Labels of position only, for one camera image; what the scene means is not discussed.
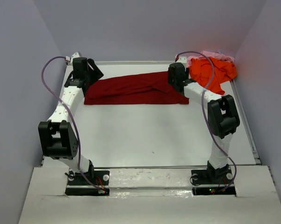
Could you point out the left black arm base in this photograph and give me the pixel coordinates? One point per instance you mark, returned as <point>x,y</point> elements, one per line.
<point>95,183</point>

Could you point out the dark red t shirt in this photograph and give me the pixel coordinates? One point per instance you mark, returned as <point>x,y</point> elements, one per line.
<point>147,88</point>

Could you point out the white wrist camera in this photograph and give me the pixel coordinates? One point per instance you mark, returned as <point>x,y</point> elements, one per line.
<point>73,57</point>
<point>181,59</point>

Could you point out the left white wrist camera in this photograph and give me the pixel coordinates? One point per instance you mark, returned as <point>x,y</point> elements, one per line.
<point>73,57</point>

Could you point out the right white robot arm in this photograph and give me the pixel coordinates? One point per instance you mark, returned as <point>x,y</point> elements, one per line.
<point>220,112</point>

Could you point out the aluminium table edge rail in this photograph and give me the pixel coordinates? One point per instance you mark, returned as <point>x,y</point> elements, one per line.
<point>132,62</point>

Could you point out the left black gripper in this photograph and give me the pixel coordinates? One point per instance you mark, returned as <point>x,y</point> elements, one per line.
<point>97,73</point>

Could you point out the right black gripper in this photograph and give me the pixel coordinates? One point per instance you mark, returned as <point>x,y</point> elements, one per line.
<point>170,78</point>

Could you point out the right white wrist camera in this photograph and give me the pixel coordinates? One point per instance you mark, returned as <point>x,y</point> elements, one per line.
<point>181,59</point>

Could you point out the orange t shirt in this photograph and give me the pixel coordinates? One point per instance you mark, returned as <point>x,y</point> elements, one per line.
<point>201,72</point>

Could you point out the pink t shirt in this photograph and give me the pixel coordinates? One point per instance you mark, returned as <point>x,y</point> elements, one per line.
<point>216,58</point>

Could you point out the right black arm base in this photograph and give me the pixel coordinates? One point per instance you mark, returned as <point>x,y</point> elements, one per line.
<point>210,181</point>

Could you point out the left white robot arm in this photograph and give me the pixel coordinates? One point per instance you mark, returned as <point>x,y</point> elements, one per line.
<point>59,135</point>

